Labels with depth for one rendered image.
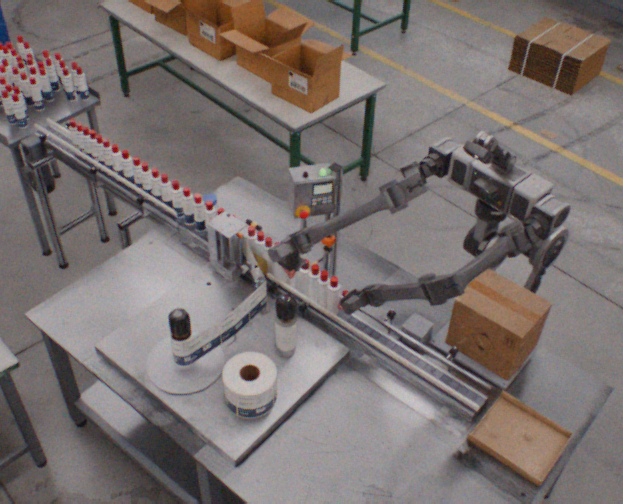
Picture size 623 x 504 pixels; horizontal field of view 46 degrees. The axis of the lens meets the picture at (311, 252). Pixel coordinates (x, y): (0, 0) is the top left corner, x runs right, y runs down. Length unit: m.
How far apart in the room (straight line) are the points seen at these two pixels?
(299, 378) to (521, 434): 0.87
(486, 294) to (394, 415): 0.60
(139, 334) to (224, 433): 0.61
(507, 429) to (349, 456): 0.62
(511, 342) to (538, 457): 0.43
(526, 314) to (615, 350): 1.64
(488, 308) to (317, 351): 0.70
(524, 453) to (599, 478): 1.12
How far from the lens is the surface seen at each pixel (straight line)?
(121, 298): 3.32
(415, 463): 2.78
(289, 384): 2.88
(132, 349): 3.05
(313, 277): 3.03
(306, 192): 2.85
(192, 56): 5.13
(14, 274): 4.81
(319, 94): 4.49
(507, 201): 2.89
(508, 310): 2.93
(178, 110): 6.04
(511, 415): 2.98
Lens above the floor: 3.20
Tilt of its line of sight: 43 degrees down
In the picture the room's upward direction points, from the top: 2 degrees clockwise
